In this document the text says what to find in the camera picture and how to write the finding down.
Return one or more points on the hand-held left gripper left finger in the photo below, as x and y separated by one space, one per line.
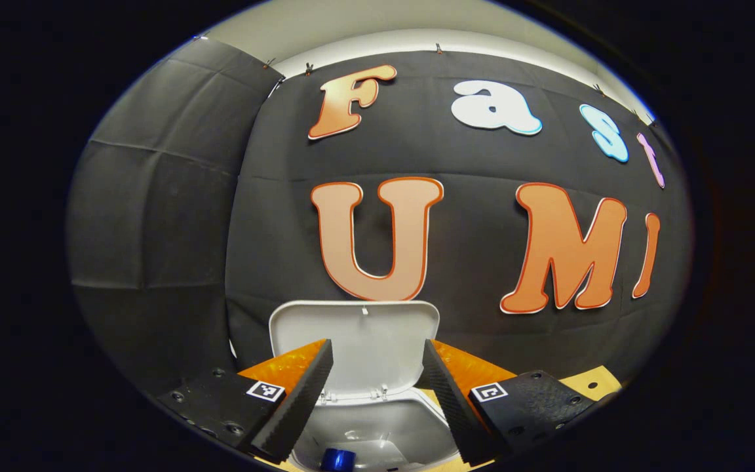
295 406

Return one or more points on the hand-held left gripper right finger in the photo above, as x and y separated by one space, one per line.
453 410

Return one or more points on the blue pop can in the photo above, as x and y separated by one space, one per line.
338 460

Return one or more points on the white desktop garbage bin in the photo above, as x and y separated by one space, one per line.
364 341

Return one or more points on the wooden desktop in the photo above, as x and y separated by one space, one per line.
577 383

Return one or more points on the black backdrop cloth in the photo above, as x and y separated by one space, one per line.
187 229

